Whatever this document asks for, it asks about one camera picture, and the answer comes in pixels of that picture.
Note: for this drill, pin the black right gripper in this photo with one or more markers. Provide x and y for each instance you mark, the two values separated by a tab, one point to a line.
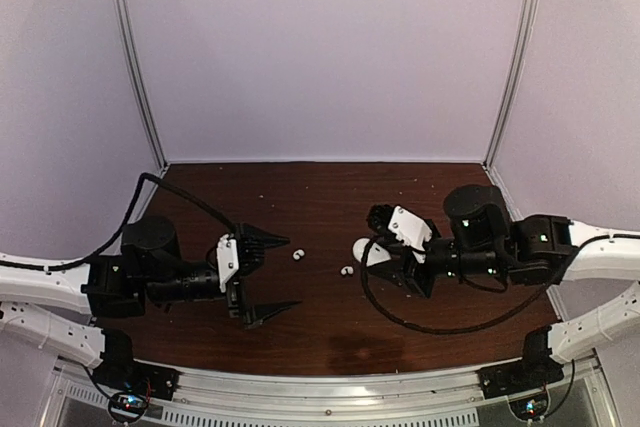
399	271

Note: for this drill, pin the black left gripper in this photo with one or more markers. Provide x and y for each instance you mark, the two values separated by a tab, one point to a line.
235	288

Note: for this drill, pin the white oval charging case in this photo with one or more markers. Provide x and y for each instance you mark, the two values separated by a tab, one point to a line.
376	253

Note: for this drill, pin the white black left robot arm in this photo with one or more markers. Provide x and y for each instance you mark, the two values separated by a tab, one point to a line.
149	269

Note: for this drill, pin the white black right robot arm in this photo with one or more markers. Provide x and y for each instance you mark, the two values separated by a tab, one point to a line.
540	251

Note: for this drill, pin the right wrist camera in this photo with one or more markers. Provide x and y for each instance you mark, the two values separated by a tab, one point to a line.
401	225

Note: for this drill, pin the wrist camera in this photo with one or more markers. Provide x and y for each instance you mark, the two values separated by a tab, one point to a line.
401	225
237	256

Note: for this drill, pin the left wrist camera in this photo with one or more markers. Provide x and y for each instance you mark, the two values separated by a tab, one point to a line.
237	256

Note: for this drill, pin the aluminium front frame rail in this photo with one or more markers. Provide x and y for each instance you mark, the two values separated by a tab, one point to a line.
445	397

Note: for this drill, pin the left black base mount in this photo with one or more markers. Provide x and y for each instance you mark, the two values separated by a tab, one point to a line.
135	377

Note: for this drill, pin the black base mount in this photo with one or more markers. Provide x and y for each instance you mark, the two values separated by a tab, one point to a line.
534	370
135	377

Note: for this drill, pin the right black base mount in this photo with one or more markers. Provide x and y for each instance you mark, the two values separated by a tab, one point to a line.
534	370

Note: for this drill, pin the left aluminium corner post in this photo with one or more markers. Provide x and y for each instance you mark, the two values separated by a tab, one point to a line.
136	78

